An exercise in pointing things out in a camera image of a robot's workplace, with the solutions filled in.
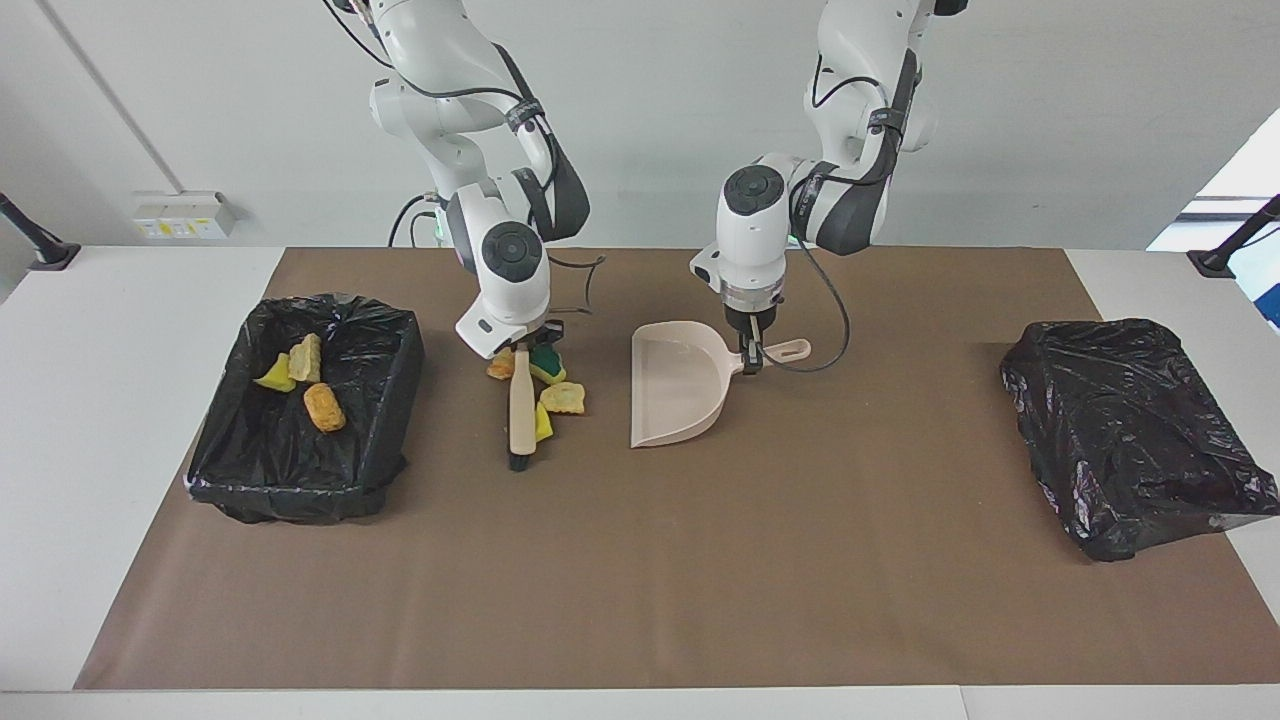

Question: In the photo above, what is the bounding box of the pink hand brush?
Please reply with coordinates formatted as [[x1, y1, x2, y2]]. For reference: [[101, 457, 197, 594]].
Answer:
[[507, 345, 538, 473]]

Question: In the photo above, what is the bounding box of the pink plastic dustpan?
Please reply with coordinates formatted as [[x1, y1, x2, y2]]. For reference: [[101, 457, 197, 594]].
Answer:
[[629, 320, 812, 450]]

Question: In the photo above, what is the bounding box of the brown bread roll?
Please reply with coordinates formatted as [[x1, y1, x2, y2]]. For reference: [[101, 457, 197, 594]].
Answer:
[[303, 383, 347, 434]]

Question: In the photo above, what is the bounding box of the pale ridged pastry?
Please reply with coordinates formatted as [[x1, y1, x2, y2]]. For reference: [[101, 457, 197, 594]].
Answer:
[[288, 333, 324, 385]]

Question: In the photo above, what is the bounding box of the small yellow sponge piece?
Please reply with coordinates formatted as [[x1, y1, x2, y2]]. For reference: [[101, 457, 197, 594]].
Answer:
[[253, 352, 298, 394]]

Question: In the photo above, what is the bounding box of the open bin with black liner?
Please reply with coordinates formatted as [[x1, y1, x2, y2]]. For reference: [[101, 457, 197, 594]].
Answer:
[[186, 293, 426, 525]]

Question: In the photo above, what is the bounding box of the crumpled black bag covered bin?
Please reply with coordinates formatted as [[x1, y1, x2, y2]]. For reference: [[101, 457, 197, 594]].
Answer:
[[1000, 319, 1280, 562]]

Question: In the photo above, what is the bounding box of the brown paper table mat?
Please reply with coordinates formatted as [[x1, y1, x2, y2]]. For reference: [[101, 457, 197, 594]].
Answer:
[[75, 247, 1280, 691]]

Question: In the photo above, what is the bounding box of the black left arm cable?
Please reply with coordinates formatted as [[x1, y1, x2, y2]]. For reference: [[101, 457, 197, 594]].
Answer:
[[785, 50, 916, 373]]

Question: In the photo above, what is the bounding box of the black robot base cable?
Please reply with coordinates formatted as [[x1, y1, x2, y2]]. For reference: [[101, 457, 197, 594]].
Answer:
[[388, 193, 441, 248]]

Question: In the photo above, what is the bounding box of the white wall socket box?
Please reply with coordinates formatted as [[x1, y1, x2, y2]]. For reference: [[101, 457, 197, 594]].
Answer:
[[132, 191, 237, 241]]

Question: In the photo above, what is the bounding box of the black clamp mount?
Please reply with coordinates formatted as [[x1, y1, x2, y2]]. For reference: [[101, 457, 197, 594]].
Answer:
[[0, 192, 81, 272], [1187, 195, 1280, 279]]

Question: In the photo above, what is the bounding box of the white wall cable conduit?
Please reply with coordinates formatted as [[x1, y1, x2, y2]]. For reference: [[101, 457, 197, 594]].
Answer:
[[38, 0, 191, 196]]

